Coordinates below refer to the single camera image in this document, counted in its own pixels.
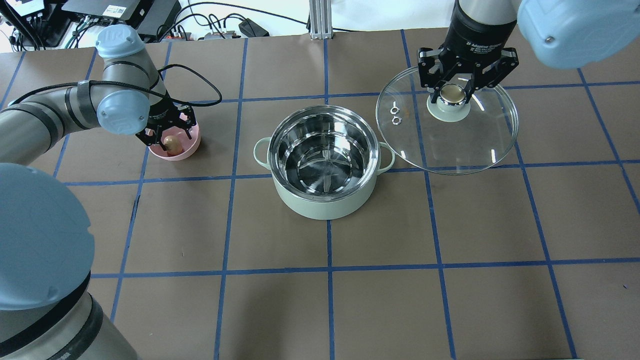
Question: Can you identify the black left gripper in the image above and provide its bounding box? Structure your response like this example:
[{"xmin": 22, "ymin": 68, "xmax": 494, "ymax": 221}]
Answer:
[{"xmin": 135, "ymin": 100, "xmax": 197, "ymax": 151}]

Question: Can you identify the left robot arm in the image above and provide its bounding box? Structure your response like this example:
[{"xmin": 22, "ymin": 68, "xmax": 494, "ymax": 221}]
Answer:
[{"xmin": 1, "ymin": 30, "xmax": 455, "ymax": 360}]

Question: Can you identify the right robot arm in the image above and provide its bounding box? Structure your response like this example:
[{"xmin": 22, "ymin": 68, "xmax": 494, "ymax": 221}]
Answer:
[{"xmin": 417, "ymin": 0, "xmax": 640, "ymax": 106}]

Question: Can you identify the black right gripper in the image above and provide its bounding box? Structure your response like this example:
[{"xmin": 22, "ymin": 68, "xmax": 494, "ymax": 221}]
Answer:
[{"xmin": 418, "ymin": 15, "xmax": 520, "ymax": 106}]

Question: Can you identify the black electronics box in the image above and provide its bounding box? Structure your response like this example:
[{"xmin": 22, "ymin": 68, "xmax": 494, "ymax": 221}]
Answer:
[{"xmin": 62, "ymin": 0, "xmax": 181, "ymax": 42}]

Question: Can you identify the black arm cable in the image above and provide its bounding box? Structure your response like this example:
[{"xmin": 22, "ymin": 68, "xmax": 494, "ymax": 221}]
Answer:
[{"xmin": 10, "ymin": 63, "xmax": 223, "ymax": 108}]

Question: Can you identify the glass pot lid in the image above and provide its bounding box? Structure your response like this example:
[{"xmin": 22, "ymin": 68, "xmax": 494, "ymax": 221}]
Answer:
[{"xmin": 375, "ymin": 66, "xmax": 519, "ymax": 175}]

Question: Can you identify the brown egg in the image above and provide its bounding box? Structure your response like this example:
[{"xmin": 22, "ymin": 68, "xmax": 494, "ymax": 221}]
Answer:
[{"xmin": 163, "ymin": 135, "xmax": 185, "ymax": 157}]

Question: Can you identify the pale green cooking pot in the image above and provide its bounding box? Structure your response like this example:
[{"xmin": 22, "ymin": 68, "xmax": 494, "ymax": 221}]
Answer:
[{"xmin": 253, "ymin": 104, "xmax": 396, "ymax": 221}]

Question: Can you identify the aluminium frame post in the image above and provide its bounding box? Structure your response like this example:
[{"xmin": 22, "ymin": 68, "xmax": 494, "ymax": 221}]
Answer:
[{"xmin": 308, "ymin": 0, "xmax": 334, "ymax": 40}]

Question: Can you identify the pink bowl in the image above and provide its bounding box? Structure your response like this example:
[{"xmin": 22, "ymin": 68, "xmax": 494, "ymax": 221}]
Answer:
[{"xmin": 149, "ymin": 124, "xmax": 202, "ymax": 162}]

